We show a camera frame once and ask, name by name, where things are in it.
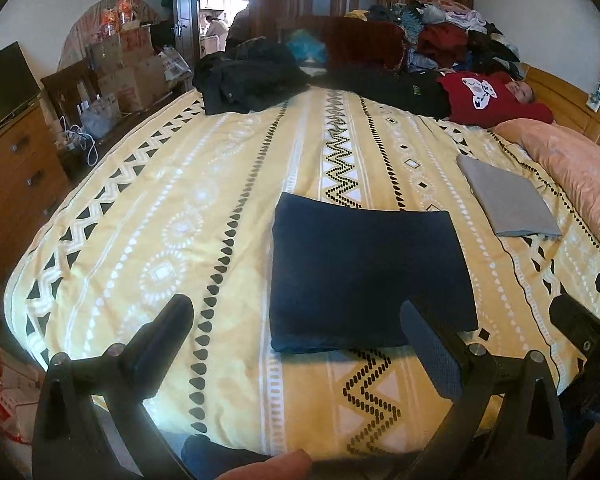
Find person's dark blue clothing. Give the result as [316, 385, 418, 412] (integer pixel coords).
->
[180, 434, 281, 480]

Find pile of clothes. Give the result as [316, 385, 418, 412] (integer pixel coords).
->
[345, 0, 523, 78]

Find navy pants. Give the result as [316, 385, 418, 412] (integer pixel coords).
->
[269, 191, 481, 355]

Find red white printed bag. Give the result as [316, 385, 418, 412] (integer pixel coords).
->
[0, 335, 46, 461]

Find black television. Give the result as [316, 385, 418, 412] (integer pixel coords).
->
[0, 41, 42, 138]

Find white plastic bag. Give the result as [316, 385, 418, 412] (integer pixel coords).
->
[80, 95, 121, 138]

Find large cardboard box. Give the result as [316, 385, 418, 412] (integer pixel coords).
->
[97, 55, 168, 113]

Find small cardboard box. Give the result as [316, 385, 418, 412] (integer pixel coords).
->
[90, 27, 153, 68]

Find arched wooden panel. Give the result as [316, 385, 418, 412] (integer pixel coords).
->
[57, 0, 166, 68]

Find pink pillow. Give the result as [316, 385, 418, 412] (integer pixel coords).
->
[492, 117, 600, 281]

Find wooden chair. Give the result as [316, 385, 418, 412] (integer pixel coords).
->
[40, 57, 101, 126]

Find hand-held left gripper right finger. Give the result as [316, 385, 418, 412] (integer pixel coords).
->
[399, 300, 568, 480]

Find wooden dresser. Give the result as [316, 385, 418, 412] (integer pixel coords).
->
[0, 92, 73, 231]

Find person's left hand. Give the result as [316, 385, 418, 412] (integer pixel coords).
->
[215, 449, 313, 480]

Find red gift jars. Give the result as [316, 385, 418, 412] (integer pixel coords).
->
[100, 0, 141, 36]

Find dark red blanket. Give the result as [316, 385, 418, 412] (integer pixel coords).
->
[277, 15, 411, 73]

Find grey folded pants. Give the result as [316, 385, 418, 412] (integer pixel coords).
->
[456, 154, 563, 238]

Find wooden headboard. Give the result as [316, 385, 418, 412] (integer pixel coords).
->
[522, 62, 600, 161]

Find blue plastic bag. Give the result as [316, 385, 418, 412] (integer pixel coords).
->
[285, 30, 328, 61]

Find black jacket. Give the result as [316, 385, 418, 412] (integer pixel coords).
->
[192, 37, 313, 116]

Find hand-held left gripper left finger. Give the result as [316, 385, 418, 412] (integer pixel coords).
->
[32, 294, 196, 480]

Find yellow patterned bed cover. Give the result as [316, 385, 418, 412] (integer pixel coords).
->
[2, 85, 600, 466]

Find wooden door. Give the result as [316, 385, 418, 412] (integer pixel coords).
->
[175, 0, 201, 61]

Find white power cables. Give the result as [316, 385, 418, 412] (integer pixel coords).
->
[60, 125, 98, 166]

